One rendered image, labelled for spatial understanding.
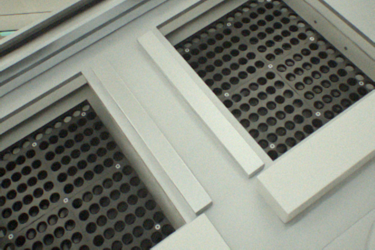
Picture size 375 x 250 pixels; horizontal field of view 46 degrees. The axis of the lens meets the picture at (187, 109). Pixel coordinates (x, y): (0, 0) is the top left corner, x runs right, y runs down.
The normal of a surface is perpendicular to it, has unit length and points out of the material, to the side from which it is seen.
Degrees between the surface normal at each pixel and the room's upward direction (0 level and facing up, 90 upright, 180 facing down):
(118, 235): 0
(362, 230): 0
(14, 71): 90
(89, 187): 0
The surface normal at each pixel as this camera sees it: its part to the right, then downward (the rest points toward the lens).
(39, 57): 0.56, 0.69
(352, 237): -0.10, -0.48
